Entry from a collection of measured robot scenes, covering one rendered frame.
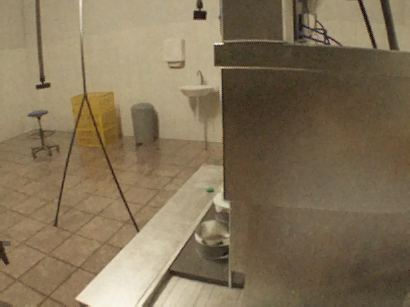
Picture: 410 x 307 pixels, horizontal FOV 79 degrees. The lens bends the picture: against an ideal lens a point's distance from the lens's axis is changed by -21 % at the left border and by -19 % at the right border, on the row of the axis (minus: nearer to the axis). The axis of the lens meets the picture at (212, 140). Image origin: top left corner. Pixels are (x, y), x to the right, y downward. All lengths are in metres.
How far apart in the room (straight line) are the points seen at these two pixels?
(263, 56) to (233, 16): 0.04
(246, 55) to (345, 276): 0.27
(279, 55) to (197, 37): 4.13
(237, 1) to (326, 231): 0.24
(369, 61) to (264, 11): 0.10
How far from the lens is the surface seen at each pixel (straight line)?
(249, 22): 0.27
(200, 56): 4.37
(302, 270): 0.36
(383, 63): 0.27
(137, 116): 4.48
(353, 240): 0.33
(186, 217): 0.63
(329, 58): 0.26
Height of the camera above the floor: 1.35
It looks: 17 degrees down
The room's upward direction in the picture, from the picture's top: 2 degrees counter-clockwise
